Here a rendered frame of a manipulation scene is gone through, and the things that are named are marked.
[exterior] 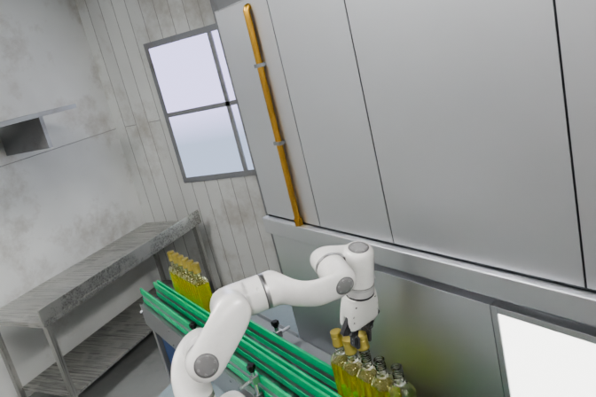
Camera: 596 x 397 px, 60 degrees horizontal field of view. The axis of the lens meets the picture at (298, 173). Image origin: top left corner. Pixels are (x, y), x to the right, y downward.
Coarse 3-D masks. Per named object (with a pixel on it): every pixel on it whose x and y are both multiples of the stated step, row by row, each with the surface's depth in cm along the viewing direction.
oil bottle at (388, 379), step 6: (372, 378) 136; (378, 378) 135; (384, 378) 134; (390, 378) 134; (372, 384) 136; (378, 384) 134; (384, 384) 133; (372, 390) 137; (378, 390) 134; (384, 390) 133; (378, 396) 135; (384, 396) 133
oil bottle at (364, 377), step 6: (372, 366) 140; (360, 372) 140; (366, 372) 139; (372, 372) 139; (360, 378) 140; (366, 378) 138; (360, 384) 141; (366, 384) 139; (360, 390) 142; (366, 390) 140; (366, 396) 141; (372, 396) 139
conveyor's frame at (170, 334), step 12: (144, 312) 268; (156, 324) 255; (168, 324) 239; (168, 336) 244; (180, 336) 227; (228, 372) 191; (216, 384) 205; (228, 384) 193; (240, 384) 183; (252, 396) 176
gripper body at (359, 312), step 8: (344, 296) 131; (376, 296) 134; (344, 304) 131; (352, 304) 129; (360, 304) 130; (368, 304) 132; (376, 304) 135; (344, 312) 131; (352, 312) 130; (360, 312) 131; (368, 312) 133; (376, 312) 136; (344, 320) 135; (352, 320) 130; (360, 320) 132; (368, 320) 135; (352, 328) 132
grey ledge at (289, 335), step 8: (256, 320) 224; (264, 320) 222; (272, 328) 214; (280, 328) 213; (288, 336) 205; (296, 336) 203; (296, 344) 199; (304, 344) 197; (312, 352) 191; (320, 352) 190; (328, 360) 184
